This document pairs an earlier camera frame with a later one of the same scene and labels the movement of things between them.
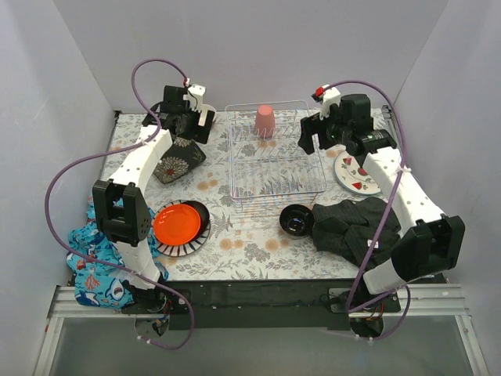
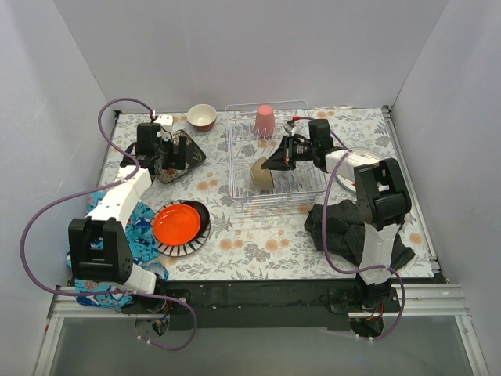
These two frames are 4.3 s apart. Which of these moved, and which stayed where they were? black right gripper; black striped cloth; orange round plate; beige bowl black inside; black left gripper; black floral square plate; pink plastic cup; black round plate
Moved: black right gripper; black left gripper; beige bowl black inside
Stayed: black floral square plate; black striped cloth; orange round plate; black round plate; pink plastic cup
